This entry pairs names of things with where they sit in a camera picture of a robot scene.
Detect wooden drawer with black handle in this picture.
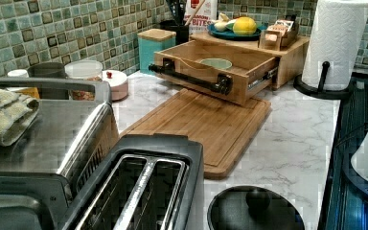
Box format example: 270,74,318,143
149,40,279,105

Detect green bowl in drawer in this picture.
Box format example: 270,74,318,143
199,57,232,70

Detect wooden drawer cabinet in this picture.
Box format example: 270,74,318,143
190,32,310,90

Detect bamboo cutting board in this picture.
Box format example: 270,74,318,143
123,89,271,179

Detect pink pot with white lid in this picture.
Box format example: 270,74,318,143
103,70,128,101

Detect black two-slot toaster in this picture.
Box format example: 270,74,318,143
57,134,204,230

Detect teal canister with wooden lid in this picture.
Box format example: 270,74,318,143
137,29,176,74

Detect teal plate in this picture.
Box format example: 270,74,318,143
207,25,264,41

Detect garlic bulb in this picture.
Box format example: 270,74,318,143
212,12,231,32

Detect white cinnamon bites box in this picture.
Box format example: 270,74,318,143
184,0,218,34

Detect black utensil holder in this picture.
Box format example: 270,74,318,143
159,0,189,45

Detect yellow lemon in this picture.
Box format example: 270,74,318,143
232,16,257,35

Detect clear plastic container with lid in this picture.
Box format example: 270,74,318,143
64,59,104,102

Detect black round pan lid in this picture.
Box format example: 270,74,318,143
207,186,305,230

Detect black paper towel holder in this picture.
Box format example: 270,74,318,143
293,61,354,100

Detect small wooden tea bag box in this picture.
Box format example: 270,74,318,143
258,19,299,51

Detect dark grey canister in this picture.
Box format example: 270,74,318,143
28,62,69,100

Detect stainless steel toaster oven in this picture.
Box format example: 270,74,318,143
0,78,118,230

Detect white capped jar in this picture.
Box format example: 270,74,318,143
6,68,41,100

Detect white paper towel roll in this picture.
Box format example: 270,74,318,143
302,0,368,90

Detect folded beige towel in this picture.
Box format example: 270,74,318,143
0,89,39,147

